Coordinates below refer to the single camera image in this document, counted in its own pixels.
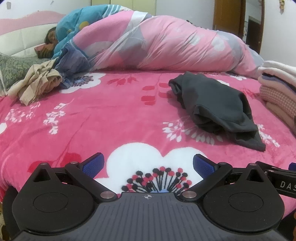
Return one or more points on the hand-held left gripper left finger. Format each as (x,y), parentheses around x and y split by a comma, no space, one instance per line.
(93,165)

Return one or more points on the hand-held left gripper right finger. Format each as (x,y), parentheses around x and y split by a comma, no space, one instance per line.
(203,165)

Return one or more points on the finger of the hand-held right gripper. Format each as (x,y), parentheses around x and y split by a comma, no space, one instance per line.
(272,167)

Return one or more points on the dark grey pants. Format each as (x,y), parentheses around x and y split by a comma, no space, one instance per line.
(215,109)

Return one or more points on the stack of folded clothes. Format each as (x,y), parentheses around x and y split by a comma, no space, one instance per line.
(279,92)

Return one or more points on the pink floral blanket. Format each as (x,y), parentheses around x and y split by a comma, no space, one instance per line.
(115,115)

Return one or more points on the beige cloth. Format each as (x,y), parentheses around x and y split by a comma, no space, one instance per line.
(34,83)

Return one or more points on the blue grey cloth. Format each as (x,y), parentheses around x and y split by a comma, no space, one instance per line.
(71,62)

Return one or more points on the green floral pillow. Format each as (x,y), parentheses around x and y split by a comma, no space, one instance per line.
(16,69)

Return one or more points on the pink patterned quilt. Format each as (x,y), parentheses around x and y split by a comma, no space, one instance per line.
(161,41)

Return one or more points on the pink white padded headboard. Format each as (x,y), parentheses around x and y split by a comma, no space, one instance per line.
(25,34)

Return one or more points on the blue patterned quilt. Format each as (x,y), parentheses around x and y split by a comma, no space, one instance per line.
(87,16)

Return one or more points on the wooden door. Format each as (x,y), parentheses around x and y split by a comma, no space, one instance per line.
(227,16)

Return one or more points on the wooden door frame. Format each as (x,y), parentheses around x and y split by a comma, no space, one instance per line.
(263,23)

